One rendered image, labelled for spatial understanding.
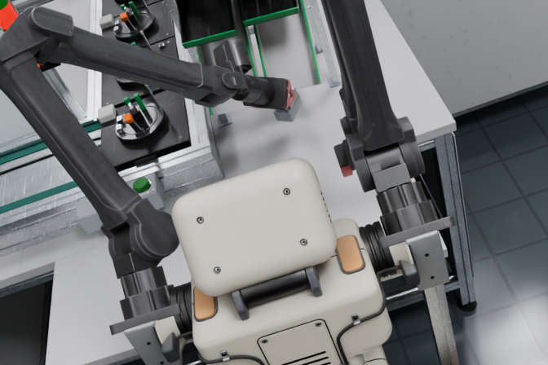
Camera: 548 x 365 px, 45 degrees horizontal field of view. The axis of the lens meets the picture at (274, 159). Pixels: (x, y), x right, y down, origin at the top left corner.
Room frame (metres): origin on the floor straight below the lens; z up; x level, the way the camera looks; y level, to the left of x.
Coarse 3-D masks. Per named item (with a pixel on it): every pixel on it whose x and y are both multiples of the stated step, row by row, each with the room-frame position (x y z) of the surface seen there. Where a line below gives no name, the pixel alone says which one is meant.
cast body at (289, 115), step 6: (294, 90) 1.21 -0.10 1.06; (294, 102) 1.20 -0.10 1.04; (300, 102) 1.22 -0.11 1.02; (288, 108) 1.19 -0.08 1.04; (294, 108) 1.19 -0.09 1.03; (276, 114) 1.20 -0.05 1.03; (282, 114) 1.19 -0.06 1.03; (288, 114) 1.18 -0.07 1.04; (294, 114) 1.19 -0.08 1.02; (276, 120) 1.20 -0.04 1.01; (282, 120) 1.19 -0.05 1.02; (288, 120) 1.18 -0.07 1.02
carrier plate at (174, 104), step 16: (160, 96) 1.54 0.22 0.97; (176, 96) 1.51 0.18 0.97; (176, 112) 1.44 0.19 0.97; (112, 128) 1.49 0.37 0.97; (176, 128) 1.38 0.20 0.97; (112, 144) 1.42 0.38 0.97; (144, 144) 1.36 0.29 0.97; (160, 144) 1.34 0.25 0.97; (176, 144) 1.32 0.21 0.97; (112, 160) 1.36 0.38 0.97; (128, 160) 1.33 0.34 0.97
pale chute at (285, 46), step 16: (288, 16) 1.43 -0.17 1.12; (304, 16) 1.38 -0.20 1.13; (256, 32) 1.40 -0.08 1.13; (272, 32) 1.42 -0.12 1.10; (288, 32) 1.40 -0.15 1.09; (304, 32) 1.39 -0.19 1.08; (272, 48) 1.40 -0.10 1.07; (288, 48) 1.38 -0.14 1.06; (304, 48) 1.36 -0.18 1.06; (272, 64) 1.37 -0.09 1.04; (288, 64) 1.35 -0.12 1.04; (304, 64) 1.34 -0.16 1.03; (304, 80) 1.31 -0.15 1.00; (320, 80) 1.29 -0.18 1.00
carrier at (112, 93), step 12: (144, 36) 1.72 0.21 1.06; (144, 48) 1.81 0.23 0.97; (156, 48) 1.78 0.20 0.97; (168, 48) 1.75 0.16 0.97; (108, 84) 1.70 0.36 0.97; (120, 84) 1.66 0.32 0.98; (132, 84) 1.63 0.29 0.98; (108, 96) 1.64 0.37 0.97; (120, 96) 1.61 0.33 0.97; (132, 96) 1.59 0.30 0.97; (144, 96) 1.58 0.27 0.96
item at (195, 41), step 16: (176, 0) 1.44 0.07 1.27; (192, 0) 1.46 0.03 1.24; (208, 0) 1.44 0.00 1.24; (224, 0) 1.42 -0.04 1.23; (192, 16) 1.42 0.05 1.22; (208, 16) 1.40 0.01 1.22; (224, 16) 1.38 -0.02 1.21; (192, 32) 1.38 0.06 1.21; (208, 32) 1.37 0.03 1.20; (224, 32) 1.32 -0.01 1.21
